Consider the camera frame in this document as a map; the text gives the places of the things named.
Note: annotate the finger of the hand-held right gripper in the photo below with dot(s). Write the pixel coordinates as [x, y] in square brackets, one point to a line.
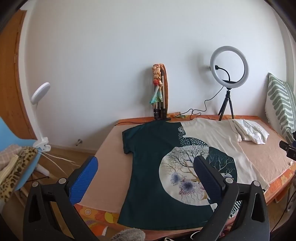
[291, 154]
[284, 145]

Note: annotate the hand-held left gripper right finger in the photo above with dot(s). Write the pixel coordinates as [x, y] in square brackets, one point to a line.
[208, 178]

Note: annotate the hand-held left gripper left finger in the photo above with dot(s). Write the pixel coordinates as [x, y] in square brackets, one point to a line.
[84, 180]

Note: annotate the dark green cream printed t-shirt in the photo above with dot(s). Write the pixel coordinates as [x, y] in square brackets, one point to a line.
[143, 162]

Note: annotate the white folded cloth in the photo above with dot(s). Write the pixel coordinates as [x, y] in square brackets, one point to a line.
[252, 133]

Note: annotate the bed with beige blanket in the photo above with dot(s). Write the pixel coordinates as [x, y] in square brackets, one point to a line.
[97, 215]

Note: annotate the metal door stopper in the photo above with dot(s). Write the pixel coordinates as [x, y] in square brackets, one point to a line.
[79, 141]

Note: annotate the green white patterned pillow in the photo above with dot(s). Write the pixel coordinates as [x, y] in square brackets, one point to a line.
[279, 102]

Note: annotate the grey furry garment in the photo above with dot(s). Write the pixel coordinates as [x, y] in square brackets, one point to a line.
[128, 235]

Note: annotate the leopard print cloth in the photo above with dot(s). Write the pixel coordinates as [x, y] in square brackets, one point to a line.
[13, 176]

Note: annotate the beige plaid cloth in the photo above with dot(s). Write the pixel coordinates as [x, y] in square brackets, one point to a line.
[7, 155]

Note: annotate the light blue chair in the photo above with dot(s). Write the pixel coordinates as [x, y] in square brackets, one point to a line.
[13, 139]

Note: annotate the folded silver tripod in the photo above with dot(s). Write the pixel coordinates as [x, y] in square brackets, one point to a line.
[161, 97]

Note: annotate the orange board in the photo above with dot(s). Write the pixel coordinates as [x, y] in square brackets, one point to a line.
[167, 92]

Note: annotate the white clamp lamp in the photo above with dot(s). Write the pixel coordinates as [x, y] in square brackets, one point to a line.
[40, 91]

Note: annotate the colourful knotted scarf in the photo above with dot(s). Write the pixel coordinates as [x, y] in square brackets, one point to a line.
[156, 74]

